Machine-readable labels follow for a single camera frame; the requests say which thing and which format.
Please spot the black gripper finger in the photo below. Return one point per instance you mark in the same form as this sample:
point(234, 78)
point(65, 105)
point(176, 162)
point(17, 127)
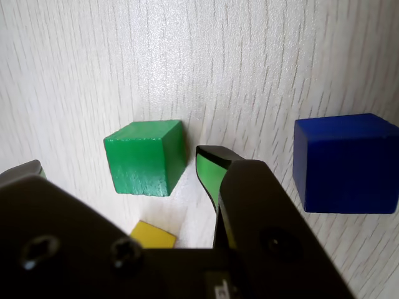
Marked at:
point(265, 218)

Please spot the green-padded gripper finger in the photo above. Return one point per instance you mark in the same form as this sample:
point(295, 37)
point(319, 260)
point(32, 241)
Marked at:
point(62, 233)

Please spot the green wooden cube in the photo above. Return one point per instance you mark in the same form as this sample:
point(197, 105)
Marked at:
point(140, 162)

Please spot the yellow wooden cube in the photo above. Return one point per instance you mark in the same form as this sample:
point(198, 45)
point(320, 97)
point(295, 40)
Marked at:
point(152, 236)

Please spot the blue wooden cube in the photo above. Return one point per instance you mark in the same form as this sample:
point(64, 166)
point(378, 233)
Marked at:
point(343, 165)

